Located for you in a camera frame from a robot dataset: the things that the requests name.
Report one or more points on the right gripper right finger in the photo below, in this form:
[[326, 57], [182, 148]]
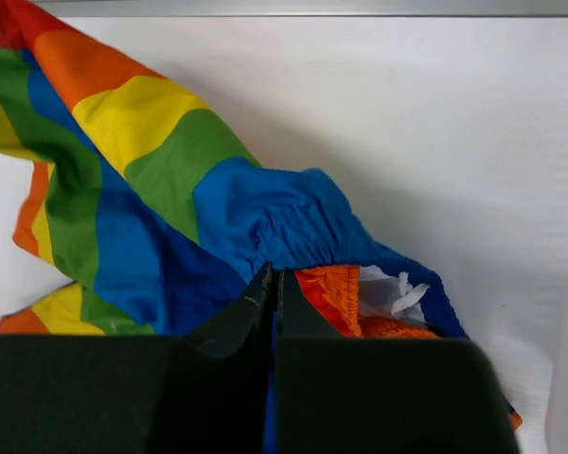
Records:
[[335, 394]]

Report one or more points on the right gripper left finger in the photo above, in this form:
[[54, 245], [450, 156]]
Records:
[[203, 392]]

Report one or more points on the rainbow striped shorts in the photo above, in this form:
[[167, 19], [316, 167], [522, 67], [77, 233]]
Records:
[[155, 209]]

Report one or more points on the aluminium table edge rail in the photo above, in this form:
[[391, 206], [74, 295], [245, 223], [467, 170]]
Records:
[[311, 8]]

